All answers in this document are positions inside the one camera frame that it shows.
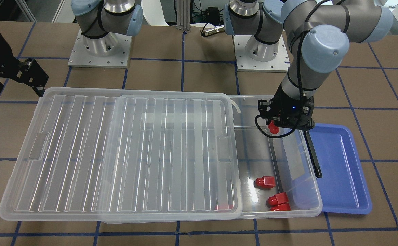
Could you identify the black electronics box background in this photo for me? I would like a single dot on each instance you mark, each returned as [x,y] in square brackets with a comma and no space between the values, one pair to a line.
[213,15]

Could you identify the red block top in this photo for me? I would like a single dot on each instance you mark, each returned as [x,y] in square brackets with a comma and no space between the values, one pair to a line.
[281,207]

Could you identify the clear plastic storage box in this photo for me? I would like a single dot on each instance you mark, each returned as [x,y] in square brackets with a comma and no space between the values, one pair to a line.
[286,159]

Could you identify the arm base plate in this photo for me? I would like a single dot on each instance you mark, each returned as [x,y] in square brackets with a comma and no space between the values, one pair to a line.
[111,51]
[253,56]

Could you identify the red block under lid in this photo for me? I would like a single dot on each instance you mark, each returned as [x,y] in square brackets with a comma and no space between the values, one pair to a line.
[224,207]

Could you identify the clear plastic box lid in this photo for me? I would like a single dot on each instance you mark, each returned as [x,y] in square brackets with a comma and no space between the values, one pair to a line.
[126,156]

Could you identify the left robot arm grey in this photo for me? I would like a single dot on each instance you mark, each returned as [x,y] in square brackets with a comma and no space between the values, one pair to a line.
[318,37]

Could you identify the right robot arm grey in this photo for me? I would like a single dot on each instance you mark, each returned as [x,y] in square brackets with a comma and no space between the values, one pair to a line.
[99,21]

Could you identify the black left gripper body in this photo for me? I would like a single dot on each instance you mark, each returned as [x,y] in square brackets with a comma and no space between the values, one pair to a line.
[282,99]

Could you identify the blue plastic tray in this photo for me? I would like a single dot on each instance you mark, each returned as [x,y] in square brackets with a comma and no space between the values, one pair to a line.
[343,187]

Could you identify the red block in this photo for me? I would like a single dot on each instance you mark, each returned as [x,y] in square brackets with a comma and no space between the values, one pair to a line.
[273,128]
[278,199]
[224,207]
[265,182]
[281,207]

